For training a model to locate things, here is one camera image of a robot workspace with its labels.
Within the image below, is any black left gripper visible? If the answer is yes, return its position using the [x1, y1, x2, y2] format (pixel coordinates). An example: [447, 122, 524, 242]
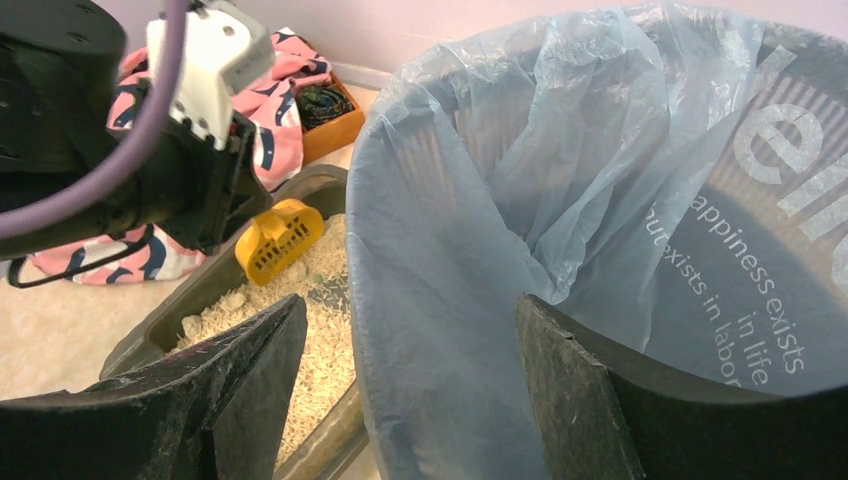
[102, 113, 272, 255]

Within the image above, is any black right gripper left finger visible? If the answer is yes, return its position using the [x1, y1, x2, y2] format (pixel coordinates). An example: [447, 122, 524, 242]
[1, 295, 307, 479]

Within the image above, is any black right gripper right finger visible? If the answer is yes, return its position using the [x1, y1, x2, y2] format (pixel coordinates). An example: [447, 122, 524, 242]
[515, 295, 847, 479]

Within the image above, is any dark translucent litter box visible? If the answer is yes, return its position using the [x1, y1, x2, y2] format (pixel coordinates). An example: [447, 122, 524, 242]
[99, 165, 367, 479]

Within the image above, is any yellow litter scoop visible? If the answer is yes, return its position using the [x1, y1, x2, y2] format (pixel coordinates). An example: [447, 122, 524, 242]
[234, 199, 324, 286]

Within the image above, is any grey ribbed trash bin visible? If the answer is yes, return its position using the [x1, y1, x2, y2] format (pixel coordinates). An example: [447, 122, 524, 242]
[707, 24, 847, 215]

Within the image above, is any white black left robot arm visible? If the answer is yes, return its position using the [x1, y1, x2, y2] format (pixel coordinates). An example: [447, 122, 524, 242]
[1, 1, 275, 260]

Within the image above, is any beige cat litter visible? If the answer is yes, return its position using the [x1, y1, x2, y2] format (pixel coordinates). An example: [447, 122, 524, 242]
[172, 214, 355, 467]

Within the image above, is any orange box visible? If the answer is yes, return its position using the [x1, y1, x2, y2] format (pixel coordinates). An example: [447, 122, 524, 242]
[295, 73, 366, 166]

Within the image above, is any pink patterned cloth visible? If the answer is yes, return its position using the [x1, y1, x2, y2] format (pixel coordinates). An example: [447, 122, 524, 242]
[28, 27, 332, 285]

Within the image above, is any light blue bin liner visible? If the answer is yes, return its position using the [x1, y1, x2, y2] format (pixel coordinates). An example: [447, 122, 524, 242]
[347, 3, 847, 479]

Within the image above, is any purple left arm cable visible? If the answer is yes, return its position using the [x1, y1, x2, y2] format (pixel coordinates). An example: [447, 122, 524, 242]
[0, 0, 193, 241]

